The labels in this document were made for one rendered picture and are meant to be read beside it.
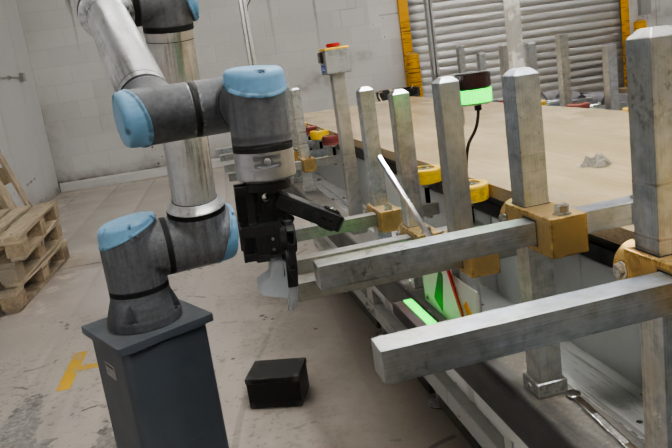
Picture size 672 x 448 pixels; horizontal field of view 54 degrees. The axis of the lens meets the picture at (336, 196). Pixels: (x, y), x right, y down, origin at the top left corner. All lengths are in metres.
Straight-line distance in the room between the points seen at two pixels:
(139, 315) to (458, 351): 1.25
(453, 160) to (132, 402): 1.02
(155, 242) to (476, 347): 1.23
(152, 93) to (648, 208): 0.71
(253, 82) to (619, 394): 0.74
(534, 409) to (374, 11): 8.42
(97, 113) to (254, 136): 8.13
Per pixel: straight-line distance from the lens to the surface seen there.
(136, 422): 1.78
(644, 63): 0.66
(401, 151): 1.34
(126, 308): 1.74
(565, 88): 2.87
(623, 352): 1.21
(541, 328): 0.59
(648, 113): 0.66
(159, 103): 1.05
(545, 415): 0.96
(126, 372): 1.72
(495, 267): 1.10
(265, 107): 0.95
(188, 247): 1.71
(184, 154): 1.65
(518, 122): 0.87
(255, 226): 0.99
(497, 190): 1.36
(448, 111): 1.10
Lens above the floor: 1.19
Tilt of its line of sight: 12 degrees down
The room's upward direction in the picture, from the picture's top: 8 degrees counter-clockwise
